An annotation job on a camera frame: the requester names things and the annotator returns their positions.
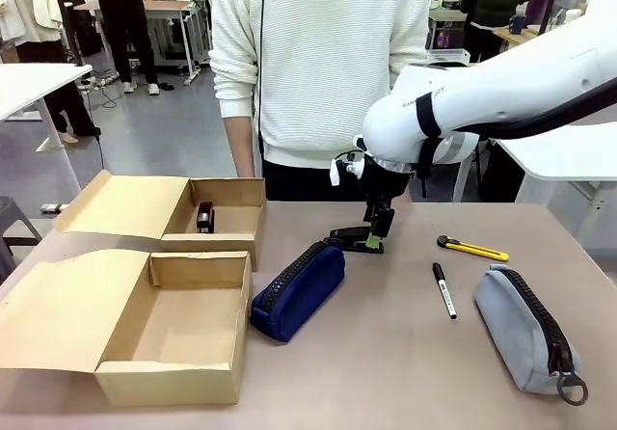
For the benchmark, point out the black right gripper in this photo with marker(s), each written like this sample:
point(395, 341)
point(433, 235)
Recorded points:
point(385, 184)

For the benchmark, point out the navy blue pencil case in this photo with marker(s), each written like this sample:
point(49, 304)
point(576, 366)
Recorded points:
point(308, 290)

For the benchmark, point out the small cardboard box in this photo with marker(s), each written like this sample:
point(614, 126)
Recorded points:
point(125, 203)

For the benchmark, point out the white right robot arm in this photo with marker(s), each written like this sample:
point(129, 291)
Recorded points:
point(530, 78)

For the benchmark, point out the person's right forearm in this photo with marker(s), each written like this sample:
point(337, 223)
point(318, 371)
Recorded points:
point(241, 150)

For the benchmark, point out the large cardboard box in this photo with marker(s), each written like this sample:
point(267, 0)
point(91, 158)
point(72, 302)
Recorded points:
point(62, 314)

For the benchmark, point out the black white marker pen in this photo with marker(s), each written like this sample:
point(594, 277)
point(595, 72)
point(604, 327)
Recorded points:
point(443, 290)

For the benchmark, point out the yellow black utility knife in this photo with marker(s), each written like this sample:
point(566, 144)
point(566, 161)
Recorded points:
point(477, 249)

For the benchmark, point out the person in white sweater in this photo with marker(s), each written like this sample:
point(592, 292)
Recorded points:
point(328, 63)

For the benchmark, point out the grey pencil case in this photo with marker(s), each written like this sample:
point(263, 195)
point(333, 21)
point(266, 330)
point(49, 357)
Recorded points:
point(520, 324)

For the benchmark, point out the light wooden background table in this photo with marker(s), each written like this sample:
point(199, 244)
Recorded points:
point(523, 34)

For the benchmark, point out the blue mug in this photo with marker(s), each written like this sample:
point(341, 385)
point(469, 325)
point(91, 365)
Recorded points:
point(517, 24)

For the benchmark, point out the person in dark green coat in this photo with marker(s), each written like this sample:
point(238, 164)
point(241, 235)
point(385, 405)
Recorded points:
point(491, 1)

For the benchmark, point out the black thin stand pole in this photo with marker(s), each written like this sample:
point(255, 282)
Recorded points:
point(549, 1)

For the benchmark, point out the wooden top background desk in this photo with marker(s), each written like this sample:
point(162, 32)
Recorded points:
point(164, 5)

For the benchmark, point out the person in black clothes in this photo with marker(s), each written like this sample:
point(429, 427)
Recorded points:
point(123, 20)

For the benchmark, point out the grey metal stool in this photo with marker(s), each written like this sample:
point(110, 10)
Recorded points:
point(14, 227)

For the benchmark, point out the white table with leg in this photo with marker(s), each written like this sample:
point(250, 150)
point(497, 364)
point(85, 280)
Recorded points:
point(34, 83)

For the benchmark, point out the person in white coat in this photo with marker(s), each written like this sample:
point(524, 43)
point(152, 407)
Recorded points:
point(29, 10)

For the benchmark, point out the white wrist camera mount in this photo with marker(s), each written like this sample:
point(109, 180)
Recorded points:
point(348, 166)

